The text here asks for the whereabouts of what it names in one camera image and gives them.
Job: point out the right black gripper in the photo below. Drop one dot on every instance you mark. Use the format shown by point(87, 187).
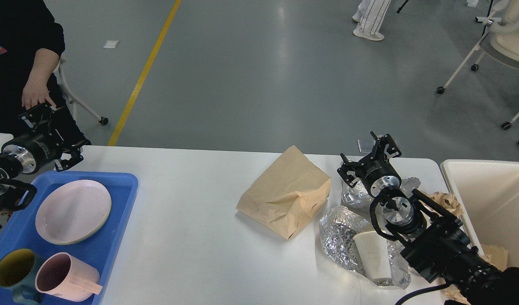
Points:
point(376, 173)

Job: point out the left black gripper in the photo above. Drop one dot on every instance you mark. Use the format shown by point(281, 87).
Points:
point(35, 148)

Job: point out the pink plate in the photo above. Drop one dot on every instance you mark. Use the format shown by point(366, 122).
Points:
point(80, 190)

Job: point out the pink mug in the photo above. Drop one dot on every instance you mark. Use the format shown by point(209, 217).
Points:
point(66, 277)

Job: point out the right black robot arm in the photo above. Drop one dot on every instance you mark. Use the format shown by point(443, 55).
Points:
point(434, 244)

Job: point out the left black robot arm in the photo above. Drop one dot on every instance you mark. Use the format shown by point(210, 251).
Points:
point(16, 195)

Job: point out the seated person's hand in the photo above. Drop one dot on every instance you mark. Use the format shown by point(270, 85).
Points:
point(36, 92)

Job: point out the grey floor plate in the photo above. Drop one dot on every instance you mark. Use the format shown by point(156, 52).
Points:
point(366, 146)

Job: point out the crumpled foil upper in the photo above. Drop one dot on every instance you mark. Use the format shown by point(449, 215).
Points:
point(355, 195)

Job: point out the crumpled foil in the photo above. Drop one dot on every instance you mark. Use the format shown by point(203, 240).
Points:
point(355, 195)
point(337, 229)

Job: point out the white chair left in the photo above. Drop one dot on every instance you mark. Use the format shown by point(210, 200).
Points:
point(73, 100)

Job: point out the crumpled foil lower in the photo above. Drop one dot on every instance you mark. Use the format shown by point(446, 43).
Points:
point(337, 229)

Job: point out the yellow plate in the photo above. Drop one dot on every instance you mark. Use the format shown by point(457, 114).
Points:
point(68, 222)

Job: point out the white paper cup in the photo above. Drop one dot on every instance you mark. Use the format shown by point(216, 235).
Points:
point(373, 251)

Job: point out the crumpled brown paper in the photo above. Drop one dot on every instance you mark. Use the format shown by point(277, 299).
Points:
point(448, 201)

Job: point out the brown paper bag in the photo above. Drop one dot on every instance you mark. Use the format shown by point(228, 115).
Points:
point(287, 195)

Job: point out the blue plastic tray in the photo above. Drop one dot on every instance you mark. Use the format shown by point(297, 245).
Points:
point(99, 250)

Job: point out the seated person in black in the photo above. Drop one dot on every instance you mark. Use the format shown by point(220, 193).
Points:
point(31, 43)

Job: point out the cream plastic bin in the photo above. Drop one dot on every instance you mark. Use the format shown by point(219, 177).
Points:
point(489, 193)

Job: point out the teal mug yellow inside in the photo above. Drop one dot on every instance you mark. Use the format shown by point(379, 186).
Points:
point(18, 271)

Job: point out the walking person white trousers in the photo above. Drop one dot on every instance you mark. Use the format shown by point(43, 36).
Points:
point(369, 18)

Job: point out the cream office chair right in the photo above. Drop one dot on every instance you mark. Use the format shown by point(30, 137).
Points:
point(501, 40)

